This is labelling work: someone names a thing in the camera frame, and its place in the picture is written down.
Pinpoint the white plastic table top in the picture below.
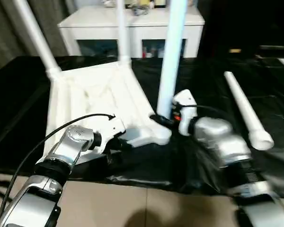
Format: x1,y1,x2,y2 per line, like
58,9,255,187
45,59,171,166

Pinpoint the white plastic table leg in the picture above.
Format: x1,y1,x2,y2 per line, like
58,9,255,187
115,0,131,68
223,71,275,151
156,0,189,120
13,0,62,80

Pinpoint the black work mat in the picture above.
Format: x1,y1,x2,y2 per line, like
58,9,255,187
0,55,284,198

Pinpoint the dark clutter on cabinet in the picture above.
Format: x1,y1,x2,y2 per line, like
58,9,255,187
130,6,150,16

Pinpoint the white sideboard cabinet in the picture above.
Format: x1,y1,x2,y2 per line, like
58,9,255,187
57,4,206,59

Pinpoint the dark long bar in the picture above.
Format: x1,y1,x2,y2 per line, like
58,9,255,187
259,44,284,52

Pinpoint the grey curtain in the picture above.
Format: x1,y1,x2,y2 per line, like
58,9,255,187
0,0,81,71

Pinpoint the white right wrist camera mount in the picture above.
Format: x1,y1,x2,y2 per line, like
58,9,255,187
173,89,199,137

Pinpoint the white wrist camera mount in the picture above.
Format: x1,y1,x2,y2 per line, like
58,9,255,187
94,115,126,154
173,89,199,137

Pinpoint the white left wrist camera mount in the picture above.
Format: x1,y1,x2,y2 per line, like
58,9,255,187
94,115,126,154

